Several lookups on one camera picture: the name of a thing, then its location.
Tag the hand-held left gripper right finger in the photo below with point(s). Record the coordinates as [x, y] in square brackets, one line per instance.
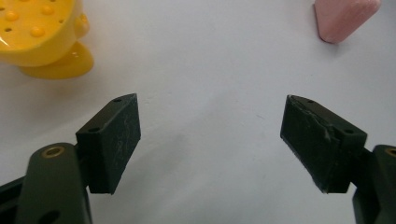
[320, 146]

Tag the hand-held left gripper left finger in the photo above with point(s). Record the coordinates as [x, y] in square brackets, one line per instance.
[109, 143]

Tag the yellow plastic soap dish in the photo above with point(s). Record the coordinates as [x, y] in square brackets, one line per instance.
[37, 34]

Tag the pink soap bar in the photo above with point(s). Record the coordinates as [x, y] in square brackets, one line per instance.
[341, 17]

